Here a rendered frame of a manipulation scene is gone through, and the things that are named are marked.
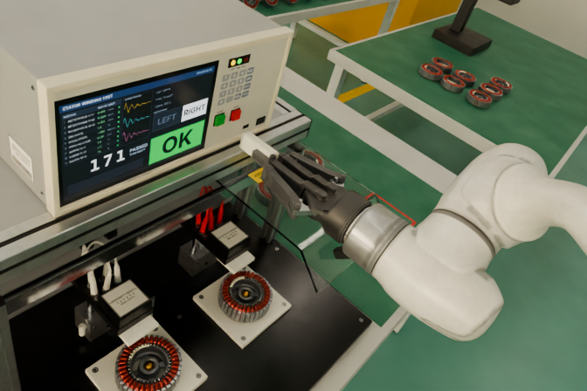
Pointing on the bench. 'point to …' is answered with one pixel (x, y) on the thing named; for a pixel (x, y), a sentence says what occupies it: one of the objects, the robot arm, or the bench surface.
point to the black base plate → (198, 324)
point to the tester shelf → (22, 215)
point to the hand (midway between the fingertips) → (258, 149)
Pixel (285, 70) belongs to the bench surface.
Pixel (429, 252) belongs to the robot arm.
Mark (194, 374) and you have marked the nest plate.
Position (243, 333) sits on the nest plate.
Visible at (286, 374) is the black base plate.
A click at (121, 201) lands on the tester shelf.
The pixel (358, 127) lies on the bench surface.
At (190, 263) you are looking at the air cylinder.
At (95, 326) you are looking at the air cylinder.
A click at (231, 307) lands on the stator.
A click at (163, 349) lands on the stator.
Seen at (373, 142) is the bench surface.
